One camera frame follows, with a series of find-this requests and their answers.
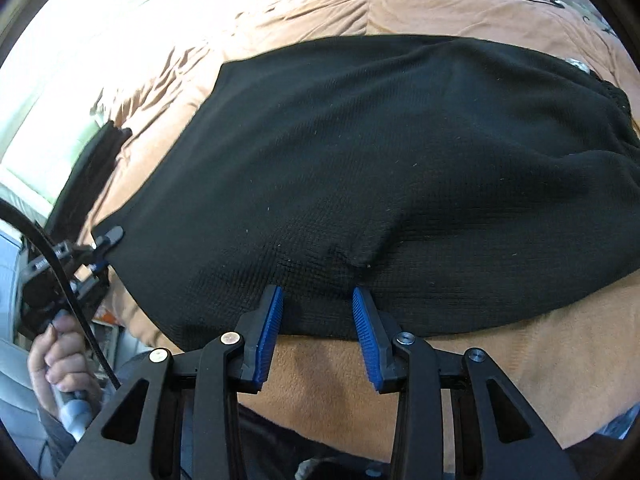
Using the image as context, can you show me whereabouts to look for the black knit pants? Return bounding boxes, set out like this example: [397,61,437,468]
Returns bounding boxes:
[92,34,640,353]

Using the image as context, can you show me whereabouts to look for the stack of black pants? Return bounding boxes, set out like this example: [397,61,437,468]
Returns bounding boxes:
[47,125,133,246]

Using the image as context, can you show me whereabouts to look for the person's left hand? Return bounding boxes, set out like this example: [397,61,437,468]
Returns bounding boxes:
[27,311,104,412]

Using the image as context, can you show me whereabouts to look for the person's leg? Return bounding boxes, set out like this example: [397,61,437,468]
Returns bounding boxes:
[180,400,406,480]

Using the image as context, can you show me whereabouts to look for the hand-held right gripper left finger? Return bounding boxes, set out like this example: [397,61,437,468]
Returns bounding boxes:
[55,285,285,480]

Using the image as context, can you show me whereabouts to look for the grey-blue bedside cabinet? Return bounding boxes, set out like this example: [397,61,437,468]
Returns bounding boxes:
[0,225,36,311]

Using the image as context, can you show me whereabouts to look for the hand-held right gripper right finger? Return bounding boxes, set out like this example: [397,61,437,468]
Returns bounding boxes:
[352,287,576,480]

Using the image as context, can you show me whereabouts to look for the orange-brown blanket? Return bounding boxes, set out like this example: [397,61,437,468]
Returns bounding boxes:
[75,0,640,463]

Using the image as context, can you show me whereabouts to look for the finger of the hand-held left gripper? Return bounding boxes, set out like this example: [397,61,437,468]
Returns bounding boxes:
[92,226,125,256]
[75,257,110,287]

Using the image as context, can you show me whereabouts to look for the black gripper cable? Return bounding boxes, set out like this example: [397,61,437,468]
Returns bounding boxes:
[0,199,122,390]

